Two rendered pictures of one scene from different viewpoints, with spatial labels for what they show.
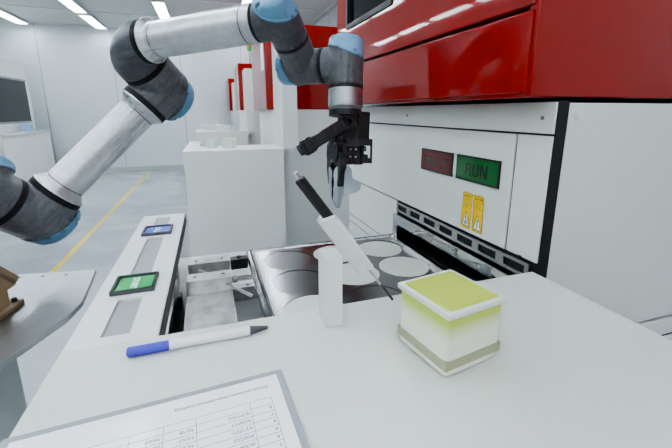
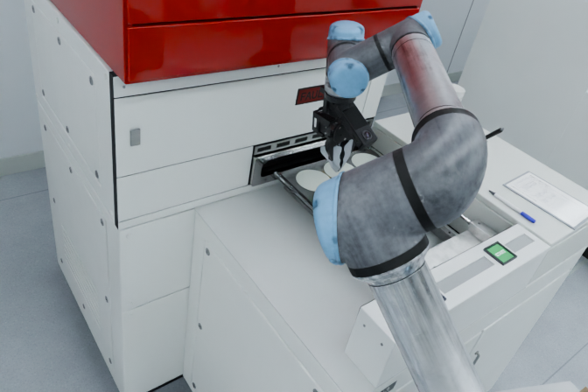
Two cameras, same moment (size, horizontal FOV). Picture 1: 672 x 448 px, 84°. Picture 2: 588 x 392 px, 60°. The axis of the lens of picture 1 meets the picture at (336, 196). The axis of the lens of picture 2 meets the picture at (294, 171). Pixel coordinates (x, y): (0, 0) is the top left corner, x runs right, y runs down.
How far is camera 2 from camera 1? 167 cm
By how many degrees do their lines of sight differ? 102
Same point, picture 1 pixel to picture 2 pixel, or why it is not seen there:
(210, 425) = (531, 192)
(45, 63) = not seen: outside the picture
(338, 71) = not seen: hidden behind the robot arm
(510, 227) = (365, 108)
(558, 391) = not seen: hidden behind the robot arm
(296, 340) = (486, 184)
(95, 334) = (535, 243)
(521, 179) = (374, 82)
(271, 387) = (510, 185)
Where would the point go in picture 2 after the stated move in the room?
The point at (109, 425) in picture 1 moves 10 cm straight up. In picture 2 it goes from (551, 211) to (570, 180)
